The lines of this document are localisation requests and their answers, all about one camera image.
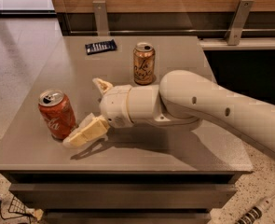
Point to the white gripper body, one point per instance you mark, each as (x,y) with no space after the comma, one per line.
(115,105)

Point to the right metal bracket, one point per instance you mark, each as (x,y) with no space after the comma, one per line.
(234,32)

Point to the left metal bracket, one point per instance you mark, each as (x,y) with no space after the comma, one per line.
(101,17)

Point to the grey drawer cabinet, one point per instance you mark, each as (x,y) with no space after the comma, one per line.
(144,174)

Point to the white power strip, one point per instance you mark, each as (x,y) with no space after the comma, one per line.
(257,211)

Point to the orange LaCroix can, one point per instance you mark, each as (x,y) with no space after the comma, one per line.
(143,63)

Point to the red coke can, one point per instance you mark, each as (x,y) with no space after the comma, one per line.
(57,112)

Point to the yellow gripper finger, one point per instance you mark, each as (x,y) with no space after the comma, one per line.
(90,130)
(103,86)

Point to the metal bracket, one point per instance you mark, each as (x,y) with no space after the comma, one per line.
(101,17)
(234,32)

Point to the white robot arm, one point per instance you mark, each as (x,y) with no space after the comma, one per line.
(181,97)

